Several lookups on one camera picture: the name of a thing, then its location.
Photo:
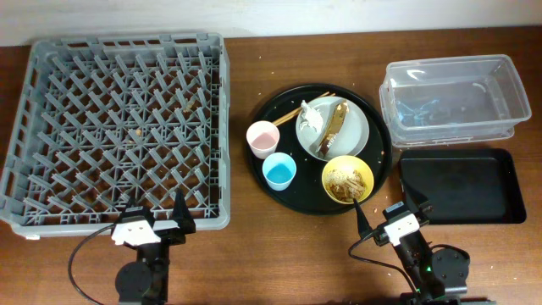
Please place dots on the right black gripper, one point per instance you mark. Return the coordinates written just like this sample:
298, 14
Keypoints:
423, 203

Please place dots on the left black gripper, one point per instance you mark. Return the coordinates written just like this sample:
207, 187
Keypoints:
183, 219

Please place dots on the food scraps and rice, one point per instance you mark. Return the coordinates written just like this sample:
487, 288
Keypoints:
346, 186

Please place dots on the yellow bowl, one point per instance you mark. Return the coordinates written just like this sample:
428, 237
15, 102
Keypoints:
347, 164

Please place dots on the grey round plate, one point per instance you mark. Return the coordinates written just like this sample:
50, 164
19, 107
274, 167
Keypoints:
353, 135

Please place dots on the brown snack wrapper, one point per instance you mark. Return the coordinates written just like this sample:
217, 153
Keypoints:
333, 128

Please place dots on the blue plastic cup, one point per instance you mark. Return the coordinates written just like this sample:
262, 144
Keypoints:
279, 170

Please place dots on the pink plastic cup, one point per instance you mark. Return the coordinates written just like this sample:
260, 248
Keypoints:
263, 138

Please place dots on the white tissue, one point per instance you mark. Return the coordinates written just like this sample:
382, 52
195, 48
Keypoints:
311, 117

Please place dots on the wooden chopstick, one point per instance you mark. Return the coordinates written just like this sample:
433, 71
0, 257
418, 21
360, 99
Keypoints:
292, 113
288, 118

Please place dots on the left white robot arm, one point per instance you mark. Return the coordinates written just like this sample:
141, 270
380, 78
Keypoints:
146, 280

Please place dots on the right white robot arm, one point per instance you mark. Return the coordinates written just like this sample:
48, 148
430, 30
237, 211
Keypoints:
436, 274

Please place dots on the grey plastic dishwasher rack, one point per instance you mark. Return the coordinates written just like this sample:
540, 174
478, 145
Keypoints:
104, 121

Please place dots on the clear plastic waste bin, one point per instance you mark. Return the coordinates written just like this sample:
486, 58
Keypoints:
443, 101

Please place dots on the black rectangular tray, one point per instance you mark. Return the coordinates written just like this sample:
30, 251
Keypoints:
463, 186

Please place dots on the round black serving tray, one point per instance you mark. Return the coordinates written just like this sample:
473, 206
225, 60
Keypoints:
306, 193

